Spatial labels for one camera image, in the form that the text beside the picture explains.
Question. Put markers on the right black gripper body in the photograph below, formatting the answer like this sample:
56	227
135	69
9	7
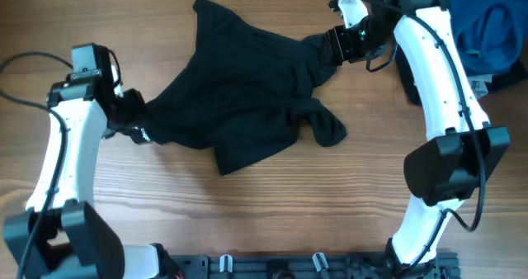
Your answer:
337	44

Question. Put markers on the black t-shirt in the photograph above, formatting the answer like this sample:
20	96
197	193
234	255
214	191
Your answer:
244	93

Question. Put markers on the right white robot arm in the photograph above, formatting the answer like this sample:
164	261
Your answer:
462	148

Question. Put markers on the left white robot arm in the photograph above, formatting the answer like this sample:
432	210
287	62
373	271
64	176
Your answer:
60	235

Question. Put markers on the white folded garment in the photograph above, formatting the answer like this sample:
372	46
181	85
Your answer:
479	84

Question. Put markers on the blue garment on pile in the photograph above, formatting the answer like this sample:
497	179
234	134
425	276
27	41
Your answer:
488	34

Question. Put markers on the black garment under pile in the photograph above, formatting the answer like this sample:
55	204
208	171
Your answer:
517	73

